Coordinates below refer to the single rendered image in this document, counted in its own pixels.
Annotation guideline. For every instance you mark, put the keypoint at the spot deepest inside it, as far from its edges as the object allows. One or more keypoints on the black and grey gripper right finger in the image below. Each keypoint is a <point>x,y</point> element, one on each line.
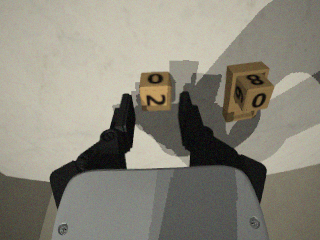
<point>205,149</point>

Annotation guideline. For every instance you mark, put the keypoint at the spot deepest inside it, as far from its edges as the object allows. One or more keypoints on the brown wooden digit cube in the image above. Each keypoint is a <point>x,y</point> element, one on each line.
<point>155,91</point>
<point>253,92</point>

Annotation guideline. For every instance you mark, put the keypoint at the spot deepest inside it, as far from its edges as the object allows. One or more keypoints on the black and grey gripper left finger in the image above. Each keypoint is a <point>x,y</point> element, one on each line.
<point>113,142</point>

